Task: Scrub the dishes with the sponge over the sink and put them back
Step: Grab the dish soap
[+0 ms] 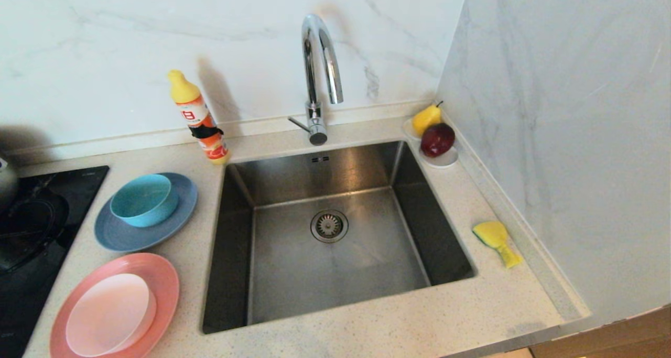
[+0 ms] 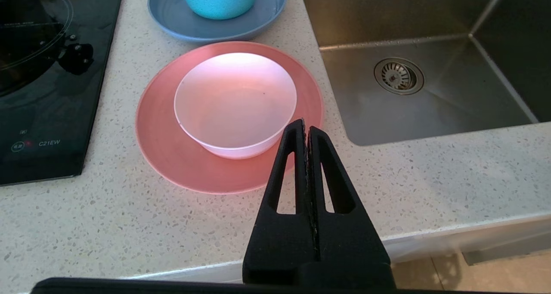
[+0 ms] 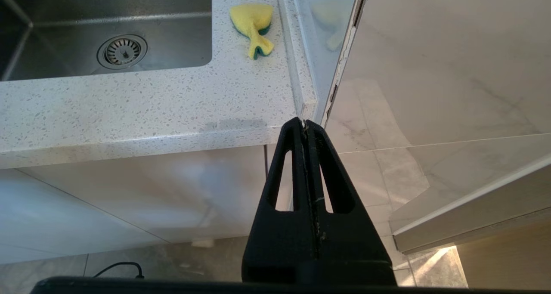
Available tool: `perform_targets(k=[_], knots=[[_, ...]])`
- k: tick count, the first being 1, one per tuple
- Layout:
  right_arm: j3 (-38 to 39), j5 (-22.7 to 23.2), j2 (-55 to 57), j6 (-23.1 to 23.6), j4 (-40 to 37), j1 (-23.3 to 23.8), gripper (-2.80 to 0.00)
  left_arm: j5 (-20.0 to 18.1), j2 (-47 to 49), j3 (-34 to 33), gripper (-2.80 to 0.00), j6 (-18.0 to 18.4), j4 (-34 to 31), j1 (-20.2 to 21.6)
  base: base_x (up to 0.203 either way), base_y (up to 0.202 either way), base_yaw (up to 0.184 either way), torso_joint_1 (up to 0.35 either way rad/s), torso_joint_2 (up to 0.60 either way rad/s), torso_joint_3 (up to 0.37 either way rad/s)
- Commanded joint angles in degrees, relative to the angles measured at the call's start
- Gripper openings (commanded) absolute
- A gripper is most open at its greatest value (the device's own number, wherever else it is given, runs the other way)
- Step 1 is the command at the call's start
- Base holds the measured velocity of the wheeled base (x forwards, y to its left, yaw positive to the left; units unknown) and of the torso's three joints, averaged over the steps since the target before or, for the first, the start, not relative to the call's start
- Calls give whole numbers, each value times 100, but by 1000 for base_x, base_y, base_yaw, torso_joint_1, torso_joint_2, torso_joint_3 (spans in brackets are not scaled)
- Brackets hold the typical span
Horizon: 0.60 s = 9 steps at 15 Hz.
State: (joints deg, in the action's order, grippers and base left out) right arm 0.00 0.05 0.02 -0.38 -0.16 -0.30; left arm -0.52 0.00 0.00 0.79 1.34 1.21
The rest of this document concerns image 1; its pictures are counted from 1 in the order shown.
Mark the round metal drain strainer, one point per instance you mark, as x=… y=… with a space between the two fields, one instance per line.
x=329 y=226

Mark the yellow pear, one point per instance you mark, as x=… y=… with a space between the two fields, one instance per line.
x=425 y=118

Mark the small white dish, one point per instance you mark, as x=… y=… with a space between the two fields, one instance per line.
x=444 y=162

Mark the yellow green sponge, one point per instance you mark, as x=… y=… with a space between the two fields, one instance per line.
x=491 y=235

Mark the stainless steel sink basin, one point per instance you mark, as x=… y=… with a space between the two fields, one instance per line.
x=367 y=274

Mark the pale pink bowl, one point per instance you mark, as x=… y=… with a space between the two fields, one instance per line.
x=110 y=313

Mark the teal bowl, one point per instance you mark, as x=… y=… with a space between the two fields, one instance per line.
x=141 y=201

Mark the black glass cooktop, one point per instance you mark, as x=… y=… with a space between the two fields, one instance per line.
x=31 y=274

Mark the pink plate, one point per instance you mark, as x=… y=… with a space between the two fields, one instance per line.
x=163 y=279

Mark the dark red apple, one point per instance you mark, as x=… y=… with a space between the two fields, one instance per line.
x=437 y=139

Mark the orange dish soap bottle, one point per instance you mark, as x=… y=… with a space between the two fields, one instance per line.
x=196 y=111

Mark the chrome gooseneck faucet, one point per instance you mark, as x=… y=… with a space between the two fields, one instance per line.
x=314 y=111

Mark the blue plate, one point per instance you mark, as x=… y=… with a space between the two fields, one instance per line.
x=136 y=238

